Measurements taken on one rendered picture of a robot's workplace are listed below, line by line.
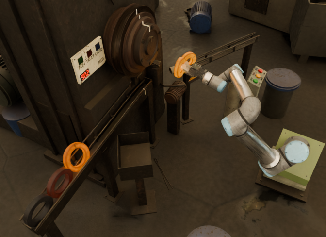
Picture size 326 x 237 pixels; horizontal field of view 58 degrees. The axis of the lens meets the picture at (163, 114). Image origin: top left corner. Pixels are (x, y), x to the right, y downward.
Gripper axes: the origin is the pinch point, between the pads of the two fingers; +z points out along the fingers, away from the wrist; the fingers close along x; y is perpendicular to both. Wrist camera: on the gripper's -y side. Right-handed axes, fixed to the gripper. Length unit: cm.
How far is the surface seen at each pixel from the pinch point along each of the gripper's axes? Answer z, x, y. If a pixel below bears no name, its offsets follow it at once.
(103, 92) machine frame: 31, 53, -7
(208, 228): -71, 88, -23
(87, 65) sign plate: 39, 61, 18
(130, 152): -5, 71, -24
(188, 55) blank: 1.9, -25.1, -7.8
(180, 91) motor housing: -6.1, -8.7, -33.3
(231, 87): -42, -36, -25
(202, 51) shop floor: 12, -147, -91
